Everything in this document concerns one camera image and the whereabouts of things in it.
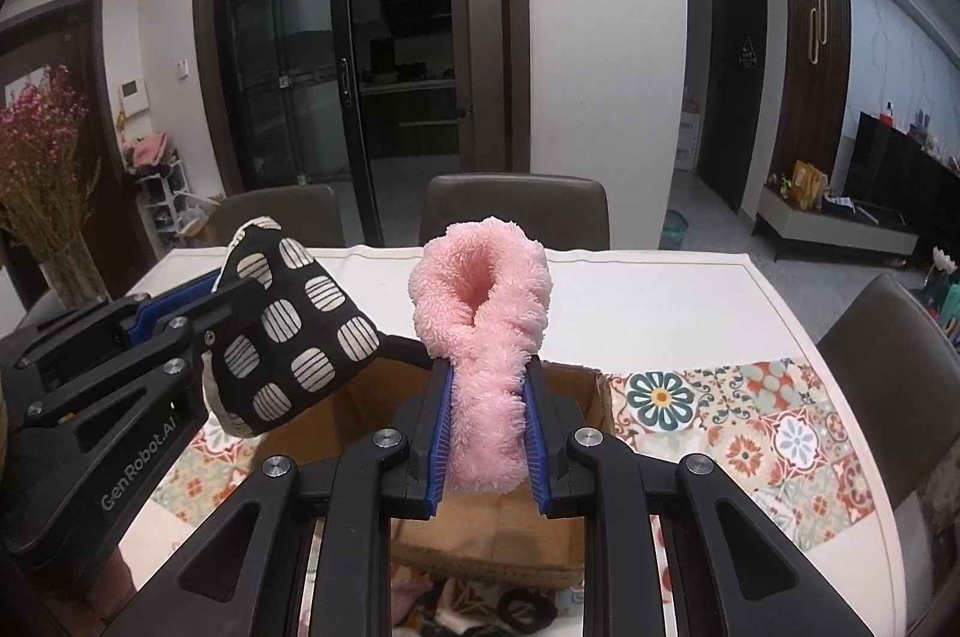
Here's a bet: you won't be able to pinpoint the black patterned silk scarf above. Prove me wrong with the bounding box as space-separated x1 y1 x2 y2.
418 588 558 637

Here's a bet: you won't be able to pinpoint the black white patterned pouch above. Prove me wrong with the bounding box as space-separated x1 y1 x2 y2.
203 216 382 437

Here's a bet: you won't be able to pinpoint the pink fluffy headband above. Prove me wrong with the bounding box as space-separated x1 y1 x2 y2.
409 217 551 494

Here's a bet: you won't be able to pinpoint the glass vase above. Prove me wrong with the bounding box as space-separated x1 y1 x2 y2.
39 234 109 309

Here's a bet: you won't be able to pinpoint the white shoe rack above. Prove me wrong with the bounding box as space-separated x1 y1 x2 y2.
125 133 192 247

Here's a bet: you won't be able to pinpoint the dried pink flowers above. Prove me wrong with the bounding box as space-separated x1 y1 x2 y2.
2 65 99 263

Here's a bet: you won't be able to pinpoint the brown cardboard box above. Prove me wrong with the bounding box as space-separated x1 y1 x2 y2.
254 359 584 588

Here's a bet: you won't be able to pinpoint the grey chair back left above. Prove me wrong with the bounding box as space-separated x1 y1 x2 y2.
203 183 347 249

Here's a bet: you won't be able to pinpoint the grey chair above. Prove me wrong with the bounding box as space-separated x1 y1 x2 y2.
420 174 612 252
817 274 958 506
203 183 347 249

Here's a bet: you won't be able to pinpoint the grey chair right side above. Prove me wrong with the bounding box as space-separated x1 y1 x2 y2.
817 274 958 506

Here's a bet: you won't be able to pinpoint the low tv cabinet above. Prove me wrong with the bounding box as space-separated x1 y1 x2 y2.
755 188 918 263

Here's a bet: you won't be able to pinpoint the glass sliding door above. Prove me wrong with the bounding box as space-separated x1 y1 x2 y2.
194 0 530 245

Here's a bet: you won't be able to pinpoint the grey chair back centre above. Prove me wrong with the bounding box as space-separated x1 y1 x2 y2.
420 174 612 252

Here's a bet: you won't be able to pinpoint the black television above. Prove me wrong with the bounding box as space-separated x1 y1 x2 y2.
844 113 958 232

